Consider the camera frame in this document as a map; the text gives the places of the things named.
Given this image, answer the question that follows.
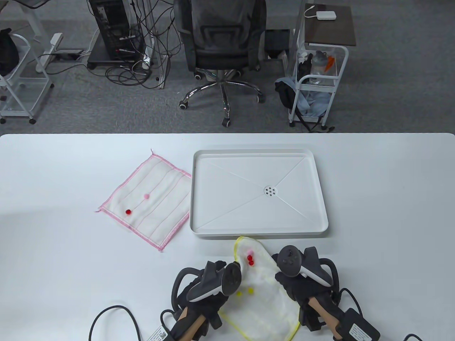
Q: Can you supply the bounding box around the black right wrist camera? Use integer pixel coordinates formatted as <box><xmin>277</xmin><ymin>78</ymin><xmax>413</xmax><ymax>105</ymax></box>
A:
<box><xmin>300</xmin><ymin>307</ymin><xmax>326</xmax><ymax>331</ymax></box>

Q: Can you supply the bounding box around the black right forearm sensor box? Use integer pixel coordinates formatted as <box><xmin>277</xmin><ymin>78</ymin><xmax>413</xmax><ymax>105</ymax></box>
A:
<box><xmin>336</xmin><ymin>308</ymin><xmax>380</xmax><ymax>341</ymax></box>

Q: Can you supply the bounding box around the tangle of black cables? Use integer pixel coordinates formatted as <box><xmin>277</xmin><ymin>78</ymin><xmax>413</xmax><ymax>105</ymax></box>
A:
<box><xmin>84</xmin><ymin>0</ymin><xmax>185</xmax><ymax>89</ymax></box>

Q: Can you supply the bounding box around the black backpack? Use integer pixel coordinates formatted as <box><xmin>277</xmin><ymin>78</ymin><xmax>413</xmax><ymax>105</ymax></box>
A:
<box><xmin>274</xmin><ymin>80</ymin><xmax>334</xmax><ymax>132</ymax></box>

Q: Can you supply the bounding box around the black glove cable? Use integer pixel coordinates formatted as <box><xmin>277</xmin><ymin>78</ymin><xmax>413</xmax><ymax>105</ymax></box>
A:
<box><xmin>338</xmin><ymin>288</ymin><xmax>423</xmax><ymax>341</ymax></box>
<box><xmin>89</xmin><ymin>305</ymin><xmax>178</xmax><ymax>341</ymax></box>

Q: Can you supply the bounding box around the person's right forearm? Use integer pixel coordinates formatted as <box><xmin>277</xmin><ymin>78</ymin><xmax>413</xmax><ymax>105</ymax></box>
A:
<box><xmin>307</xmin><ymin>297</ymin><xmax>342</xmax><ymax>341</ymax></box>

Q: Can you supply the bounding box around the black office chair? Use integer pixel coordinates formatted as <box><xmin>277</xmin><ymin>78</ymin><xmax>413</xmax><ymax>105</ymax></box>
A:
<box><xmin>173</xmin><ymin>0</ymin><xmax>267</xmax><ymax>128</ymax></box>

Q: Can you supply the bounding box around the grey white right hand controller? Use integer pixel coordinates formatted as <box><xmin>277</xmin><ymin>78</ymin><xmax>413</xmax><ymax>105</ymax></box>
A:
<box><xmin>272</xmin><ymin>246</ymin><xmax>338</xmax><ymax>295</ymax></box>

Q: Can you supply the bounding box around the pink-edged white dish cloth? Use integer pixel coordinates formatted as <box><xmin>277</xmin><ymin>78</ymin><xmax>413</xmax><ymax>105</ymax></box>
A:
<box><xmin>95</xmin><ymin>149</ymin><xmax>192</xmax><ymax>252</ymax></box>

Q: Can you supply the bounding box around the black left glove cable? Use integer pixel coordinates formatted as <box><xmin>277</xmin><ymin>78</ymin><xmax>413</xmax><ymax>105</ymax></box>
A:
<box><xmin>89</xmin><ymin>305</ymin><xmax>178</xmax><ymax>341</ymax></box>

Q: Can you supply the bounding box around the person's left hand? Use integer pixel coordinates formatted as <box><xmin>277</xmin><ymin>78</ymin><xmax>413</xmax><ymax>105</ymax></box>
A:
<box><xmin>176</xmin><ymin>261</ymin><xmax>231</xmax><ymax>330</ymax></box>

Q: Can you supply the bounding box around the brown side table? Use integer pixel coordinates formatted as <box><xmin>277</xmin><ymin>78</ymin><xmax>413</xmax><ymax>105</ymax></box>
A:
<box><xmin>305</xmin><ymin>4</ymin><xmax>357</xmax><ymax>47</ymax></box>

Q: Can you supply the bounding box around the grey white hand controller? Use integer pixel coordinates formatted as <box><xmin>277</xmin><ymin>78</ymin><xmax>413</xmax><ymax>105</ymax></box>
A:
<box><xmin>171</xmin><ymin>261</ymin><xmax>243</xmax><ymax>313</ymax></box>
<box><xmin>272</xmin><ymin>246</ymin><xmax>338</xmax><ymax>295</ymax></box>

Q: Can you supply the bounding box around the black computer stand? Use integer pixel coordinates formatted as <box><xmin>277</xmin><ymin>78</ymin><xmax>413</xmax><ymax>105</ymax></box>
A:
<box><xmin>87</xmin><ymin>50</ymin><xmax>146</xmax><ymax>70</ymax></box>

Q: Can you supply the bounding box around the clear water bottle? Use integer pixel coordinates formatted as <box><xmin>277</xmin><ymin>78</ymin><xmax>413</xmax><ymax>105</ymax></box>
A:
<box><xmin>310</xmin><ymin>51</ymin><xmax>328</xmax><ymax>85</ymax></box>

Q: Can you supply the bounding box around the white frame post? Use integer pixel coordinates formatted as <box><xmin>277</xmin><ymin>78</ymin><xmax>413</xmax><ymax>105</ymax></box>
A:
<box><xmin>291</xmin><ymin>0</ymin><xmax>307</xmax><ymax>80</ymax></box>

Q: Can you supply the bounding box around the white desk leg frame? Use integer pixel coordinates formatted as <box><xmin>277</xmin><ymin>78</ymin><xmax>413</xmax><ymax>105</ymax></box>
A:
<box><xmin>144</xmin><ymin>0</ymin><xmax>167</xmax><ymax>89</ymax></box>

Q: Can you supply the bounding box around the yellow-edged white dish cloth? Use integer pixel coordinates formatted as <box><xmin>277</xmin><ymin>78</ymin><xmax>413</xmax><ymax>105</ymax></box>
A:
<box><xmin>219</xmin><ymin>236</ymin><xmax>301</xmax><ymax>341</ymax></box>

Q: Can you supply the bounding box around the grey white left hand controller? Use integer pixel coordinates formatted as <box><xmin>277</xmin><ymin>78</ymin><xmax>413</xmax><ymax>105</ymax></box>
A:
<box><xmin>171</xmin><ymin>261</ymin><xmax>243</xmax><ymax>313</ymax></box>

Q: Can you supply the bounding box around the black floor socket box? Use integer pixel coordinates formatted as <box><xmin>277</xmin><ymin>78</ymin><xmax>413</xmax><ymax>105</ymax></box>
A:
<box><xmin>53</xmin><ymin>50</ymin><xmax>85</xmax><ymax>61</ymax></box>

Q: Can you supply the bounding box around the white desk leg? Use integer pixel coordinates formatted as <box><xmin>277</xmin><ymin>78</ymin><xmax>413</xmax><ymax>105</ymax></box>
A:
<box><xmin>20</xmin><ymin>0</ymin><xmax>64</xmax><ymax>73</ymax></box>

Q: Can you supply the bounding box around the white rolling cart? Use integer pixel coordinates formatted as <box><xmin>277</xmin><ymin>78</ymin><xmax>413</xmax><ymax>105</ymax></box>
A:
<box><xmin>289</xmin><ymin>44</ymin><xmax>349</xmax><ymax>128</ymax></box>

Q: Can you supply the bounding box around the blue grey cloth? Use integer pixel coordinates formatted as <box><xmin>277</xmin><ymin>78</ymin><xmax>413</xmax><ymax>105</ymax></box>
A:
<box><xmin>279</xmin><ymin>76</ymin><xmax>329</xmax><ymax>118</ymax></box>

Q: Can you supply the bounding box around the black right glove cable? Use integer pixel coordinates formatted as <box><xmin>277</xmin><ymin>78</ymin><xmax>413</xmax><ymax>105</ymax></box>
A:
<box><xmin>338</xmin><ymin>288</ymin><xmax>423</xmax><ymax>341</ymax></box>

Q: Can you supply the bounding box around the white wire cart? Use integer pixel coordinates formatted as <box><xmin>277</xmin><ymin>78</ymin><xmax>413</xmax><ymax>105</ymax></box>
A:
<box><xmin>0</xmin><ymin>33</ymin><xmax>55</xmax><ymax>125</ymax></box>

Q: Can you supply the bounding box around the black bag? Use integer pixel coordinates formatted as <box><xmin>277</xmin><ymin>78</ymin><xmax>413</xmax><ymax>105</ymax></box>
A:
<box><xmin>0</xmin><ymin>28</ymin><xmax>20</xmax><ymax>77</ymax></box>

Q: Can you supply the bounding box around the white plastic tray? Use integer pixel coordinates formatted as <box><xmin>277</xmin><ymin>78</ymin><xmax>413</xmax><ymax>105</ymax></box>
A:
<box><xmin>189</xmin><ymin>149</ymin><xmax>329</xmax><ymax>239</ymax></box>

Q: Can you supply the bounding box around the black computer tower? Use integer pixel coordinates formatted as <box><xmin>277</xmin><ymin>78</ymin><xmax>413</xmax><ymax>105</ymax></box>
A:
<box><xmin>88</xmin><ymin>0</ymin><xmax>137</xmax><ymax>61</ymax></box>

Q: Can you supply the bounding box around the black bin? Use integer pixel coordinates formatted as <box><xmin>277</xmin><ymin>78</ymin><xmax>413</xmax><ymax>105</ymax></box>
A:
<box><xmin>265</xmin><ymin>29</ymin><xmax>291</xmax><ymax>60</ymax></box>

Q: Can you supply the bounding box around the black left forearm sensor box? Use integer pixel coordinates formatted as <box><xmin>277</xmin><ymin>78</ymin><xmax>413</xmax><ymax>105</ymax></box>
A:
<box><xmin>146</xmin><ymin>325</ymin><xmax>172</xmax><ymax>341</ymax></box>

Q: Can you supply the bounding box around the black pouch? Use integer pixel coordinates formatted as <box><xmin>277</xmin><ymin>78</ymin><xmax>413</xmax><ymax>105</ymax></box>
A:
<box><xmin>298</xmin><ymin>53</ymin><xmax>314</xmax><ymax>81</ymax></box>

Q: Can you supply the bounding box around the person's right hand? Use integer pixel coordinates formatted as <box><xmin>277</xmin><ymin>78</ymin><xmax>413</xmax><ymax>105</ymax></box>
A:
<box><xmin>272</xmin><ymin>253</ymin><xmax>337</xmax><ymax>310</ymax></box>

